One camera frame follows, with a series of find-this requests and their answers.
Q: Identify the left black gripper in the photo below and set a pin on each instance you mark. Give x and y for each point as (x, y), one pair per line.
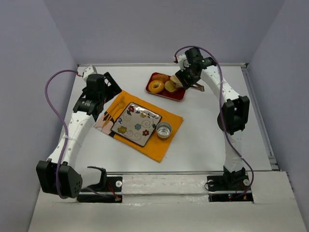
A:
(110, 86)

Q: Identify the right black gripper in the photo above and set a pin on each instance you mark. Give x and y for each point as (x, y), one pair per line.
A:
(189, 80)

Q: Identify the pale plain bagel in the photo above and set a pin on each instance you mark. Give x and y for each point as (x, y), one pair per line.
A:
(176, 81)

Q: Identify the metal serving tongs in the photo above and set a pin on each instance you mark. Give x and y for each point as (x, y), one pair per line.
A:
(197, 87)

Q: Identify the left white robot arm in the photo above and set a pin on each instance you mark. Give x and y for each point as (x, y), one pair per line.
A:
(57, 174)

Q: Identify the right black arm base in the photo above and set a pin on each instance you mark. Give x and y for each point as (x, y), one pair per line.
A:
(229, 191)

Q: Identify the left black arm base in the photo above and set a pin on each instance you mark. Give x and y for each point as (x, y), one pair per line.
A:
(100, 187)

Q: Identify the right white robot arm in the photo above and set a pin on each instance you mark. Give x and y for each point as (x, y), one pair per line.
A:
(232, 118)

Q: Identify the sliced bread roll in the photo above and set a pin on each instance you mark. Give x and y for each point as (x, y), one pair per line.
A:
(170, 87)

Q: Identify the brown croissant bread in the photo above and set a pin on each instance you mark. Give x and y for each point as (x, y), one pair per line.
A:
(160, 77)

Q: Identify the wooden fork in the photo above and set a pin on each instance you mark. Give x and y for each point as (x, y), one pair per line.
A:
(122, 99)

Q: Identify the wooden spoon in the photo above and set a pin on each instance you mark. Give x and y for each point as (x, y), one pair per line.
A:
(120, 106)

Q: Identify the red rectangular tray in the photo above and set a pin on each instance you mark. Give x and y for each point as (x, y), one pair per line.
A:
(177, 95)

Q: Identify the yellow glazed bagel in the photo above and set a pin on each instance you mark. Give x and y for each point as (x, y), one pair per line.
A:
(156, 86)

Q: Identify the orange cloth placemat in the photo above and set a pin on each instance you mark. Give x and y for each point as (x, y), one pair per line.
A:
(156, 147)

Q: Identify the square floral ceramic plate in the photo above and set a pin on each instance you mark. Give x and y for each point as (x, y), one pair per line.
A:
(136, 124)

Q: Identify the small metal cup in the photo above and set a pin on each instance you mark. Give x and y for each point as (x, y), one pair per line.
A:
(163, 130)

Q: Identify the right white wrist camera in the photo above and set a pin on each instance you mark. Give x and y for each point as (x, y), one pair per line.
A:
(181, 60)

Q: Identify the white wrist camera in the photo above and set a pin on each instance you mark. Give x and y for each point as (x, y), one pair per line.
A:
(89, 70)
(181, 60)

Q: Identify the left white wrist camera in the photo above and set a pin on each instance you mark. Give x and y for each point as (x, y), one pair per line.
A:
(89, 70)

